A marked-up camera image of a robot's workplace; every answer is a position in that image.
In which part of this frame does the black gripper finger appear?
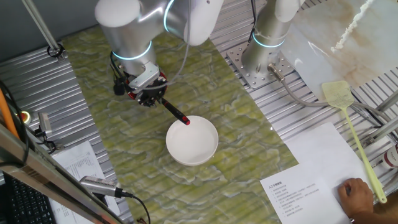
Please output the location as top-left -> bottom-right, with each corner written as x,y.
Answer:
133,95 -> 156,108
157,76 -> 169,100

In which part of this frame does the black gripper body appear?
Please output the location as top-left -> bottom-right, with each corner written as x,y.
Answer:
138,79 -> 162,102

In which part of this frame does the black ladle with red tip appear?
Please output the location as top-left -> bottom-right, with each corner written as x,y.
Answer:
160,98 -> 192,126

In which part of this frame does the person's bare forearm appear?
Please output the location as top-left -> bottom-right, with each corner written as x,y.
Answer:
350,200 -> 398,224

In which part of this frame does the white bowl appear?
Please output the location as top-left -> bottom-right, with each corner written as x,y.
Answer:
165,115 -> 220,167

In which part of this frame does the person's bare hand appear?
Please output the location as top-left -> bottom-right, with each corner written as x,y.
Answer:
338,177 -> 374,218

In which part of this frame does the green marble pattern mat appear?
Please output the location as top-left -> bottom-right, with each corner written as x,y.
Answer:
60,18 -> 299,224

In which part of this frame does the paper with dense printed table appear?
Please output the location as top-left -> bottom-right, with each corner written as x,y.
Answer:
49,140 -> 121,224

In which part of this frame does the black rod base clamp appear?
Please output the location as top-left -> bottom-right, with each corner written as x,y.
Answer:
46,43 -> 66,62

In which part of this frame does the thin metal rod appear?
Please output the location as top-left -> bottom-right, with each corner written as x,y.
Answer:
21,0 -> 63,54

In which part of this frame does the orange pole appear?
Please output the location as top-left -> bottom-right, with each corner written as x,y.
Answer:
0,88 -> 19,139

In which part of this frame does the black keyboard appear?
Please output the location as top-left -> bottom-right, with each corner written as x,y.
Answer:
2,174 -> 58,224

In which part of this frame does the yellow-green fly swatter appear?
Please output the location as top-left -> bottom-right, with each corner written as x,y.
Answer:
322,80 -> 388,205

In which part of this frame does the blank white paper sheet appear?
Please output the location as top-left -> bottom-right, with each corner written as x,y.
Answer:
284,122 -> 374,203

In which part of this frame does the paper with short text list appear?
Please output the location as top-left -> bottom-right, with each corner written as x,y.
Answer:
259,164 -> 353,224

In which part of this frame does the beige marble pattern sheet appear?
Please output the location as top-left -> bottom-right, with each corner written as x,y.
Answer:
278,0 -> 398,102

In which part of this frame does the aluminium profile bar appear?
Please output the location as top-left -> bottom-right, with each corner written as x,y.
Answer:
374,90 -> 398,113
360,116 -> 398,149

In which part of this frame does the red white can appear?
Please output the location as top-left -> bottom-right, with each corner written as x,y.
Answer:
381,144 -> 398,170

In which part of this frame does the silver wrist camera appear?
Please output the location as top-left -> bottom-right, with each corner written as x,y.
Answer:
128,61 -> 162,93

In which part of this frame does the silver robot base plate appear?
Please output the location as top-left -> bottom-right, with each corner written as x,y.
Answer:
226,42 -> 296,90

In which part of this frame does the silver finned camera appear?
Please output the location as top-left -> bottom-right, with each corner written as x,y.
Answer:
79,175 -> 123,198

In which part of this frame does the small grey camera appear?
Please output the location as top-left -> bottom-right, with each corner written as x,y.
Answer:
37,111 -> 53,134

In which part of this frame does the small camera mount clamp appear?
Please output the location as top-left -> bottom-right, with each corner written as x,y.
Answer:
34,129 -> 57,152

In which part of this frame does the black camera cable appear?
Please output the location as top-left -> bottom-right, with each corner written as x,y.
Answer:
119,190 -> 152,224

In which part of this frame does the looped black cable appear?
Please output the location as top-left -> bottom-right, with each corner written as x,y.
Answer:
248,0 -> 258,44

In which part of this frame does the aluminium frame bar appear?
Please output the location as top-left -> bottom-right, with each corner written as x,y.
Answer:
0,123 -> 125,224

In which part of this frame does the grey corrugated cable conduit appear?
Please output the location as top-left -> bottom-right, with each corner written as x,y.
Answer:
267,63 -> 394,124

